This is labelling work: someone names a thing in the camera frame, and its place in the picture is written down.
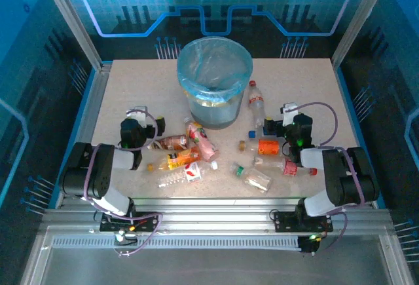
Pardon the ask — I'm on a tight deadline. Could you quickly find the orange label bottle gold cap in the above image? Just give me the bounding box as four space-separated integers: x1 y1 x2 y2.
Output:
238 138 289 157

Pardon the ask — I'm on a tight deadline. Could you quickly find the clear cola bottle red cap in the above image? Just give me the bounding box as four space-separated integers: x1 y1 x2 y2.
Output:
247 80 266 128

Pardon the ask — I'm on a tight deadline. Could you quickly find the long clear bottle red label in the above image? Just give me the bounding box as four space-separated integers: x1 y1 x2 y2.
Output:
252 155 318 178

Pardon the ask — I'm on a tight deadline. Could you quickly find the pink drink bottle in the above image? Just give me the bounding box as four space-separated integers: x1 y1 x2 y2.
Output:
183 117 219 162

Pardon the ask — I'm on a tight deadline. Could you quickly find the clear bottle green label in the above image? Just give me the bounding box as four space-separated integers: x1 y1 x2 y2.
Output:
230 162 274 195

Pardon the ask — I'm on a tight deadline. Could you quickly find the clear bottle white cap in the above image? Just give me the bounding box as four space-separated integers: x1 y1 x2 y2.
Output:
156 161 219 189

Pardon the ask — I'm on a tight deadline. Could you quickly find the grey translucent waste bin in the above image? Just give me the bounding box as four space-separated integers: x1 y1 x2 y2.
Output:
183 85 246 130

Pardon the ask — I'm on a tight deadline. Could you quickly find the translucent blue trash bin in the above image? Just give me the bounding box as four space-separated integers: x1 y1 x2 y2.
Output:
177 35 253 105

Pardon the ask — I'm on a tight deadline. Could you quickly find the brown drink bottle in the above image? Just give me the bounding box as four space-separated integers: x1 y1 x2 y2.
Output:
147 134 190 152

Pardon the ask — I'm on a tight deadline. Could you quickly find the orange juice bottle yellow cap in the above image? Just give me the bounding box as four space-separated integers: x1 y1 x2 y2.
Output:
146 146 202 172

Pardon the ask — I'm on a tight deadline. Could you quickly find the grey metal base panel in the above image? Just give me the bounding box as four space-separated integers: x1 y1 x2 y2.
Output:
19 225 415 285

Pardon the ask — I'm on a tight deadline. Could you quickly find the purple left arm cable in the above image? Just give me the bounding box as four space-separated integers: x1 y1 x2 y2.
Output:
81 109 164 257

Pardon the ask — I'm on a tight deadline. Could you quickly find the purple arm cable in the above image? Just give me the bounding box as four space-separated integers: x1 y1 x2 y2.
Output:
287 101 367 254
81 109 164 257

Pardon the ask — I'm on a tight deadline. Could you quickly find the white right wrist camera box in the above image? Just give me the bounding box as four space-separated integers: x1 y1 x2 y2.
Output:
280 102 299 126

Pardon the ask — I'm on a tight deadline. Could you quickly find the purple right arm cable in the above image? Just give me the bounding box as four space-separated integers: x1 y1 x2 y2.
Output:
287 101 367 254

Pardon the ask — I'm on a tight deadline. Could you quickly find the aluminium table side rail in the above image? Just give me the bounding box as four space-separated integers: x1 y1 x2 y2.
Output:
54 62 114 209

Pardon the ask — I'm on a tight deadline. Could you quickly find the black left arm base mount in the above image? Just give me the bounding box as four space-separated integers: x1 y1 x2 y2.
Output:
100 211 162 233

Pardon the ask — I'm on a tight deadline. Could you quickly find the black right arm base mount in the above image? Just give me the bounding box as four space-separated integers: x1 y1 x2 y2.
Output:
272 210 334 233

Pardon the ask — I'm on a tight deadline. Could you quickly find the aluminium table edge rail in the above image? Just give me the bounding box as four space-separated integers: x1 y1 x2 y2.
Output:
41 195 393 233

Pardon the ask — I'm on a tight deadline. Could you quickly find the slotted metal cable duct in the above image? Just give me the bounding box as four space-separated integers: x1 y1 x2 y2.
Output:
51 236 304 250

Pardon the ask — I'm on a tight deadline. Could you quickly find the aluminium frame post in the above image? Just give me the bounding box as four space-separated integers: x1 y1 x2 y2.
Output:
36 0 105 71
331 0 395 69

